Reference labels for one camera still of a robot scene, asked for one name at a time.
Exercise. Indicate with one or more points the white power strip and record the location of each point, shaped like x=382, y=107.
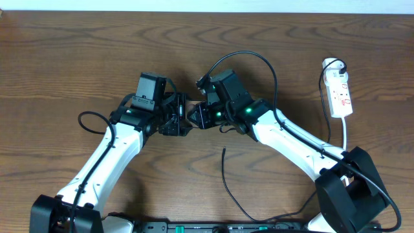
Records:
x=338, y=93

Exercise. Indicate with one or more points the white USB charger adapter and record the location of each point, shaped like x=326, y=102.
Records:
x=334, y=67

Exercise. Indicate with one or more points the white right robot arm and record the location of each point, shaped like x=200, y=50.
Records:
x=348, y=186

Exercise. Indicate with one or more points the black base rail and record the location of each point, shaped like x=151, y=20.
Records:
x=164, y=227

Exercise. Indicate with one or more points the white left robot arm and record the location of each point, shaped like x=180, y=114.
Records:
x=78, y=206

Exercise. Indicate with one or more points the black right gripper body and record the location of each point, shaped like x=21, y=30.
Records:
x=215, y=114

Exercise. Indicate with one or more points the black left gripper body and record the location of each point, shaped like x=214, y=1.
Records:
x=174, y=112

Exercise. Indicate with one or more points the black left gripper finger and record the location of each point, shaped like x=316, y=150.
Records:
x=188, y=97
x=184, y=131

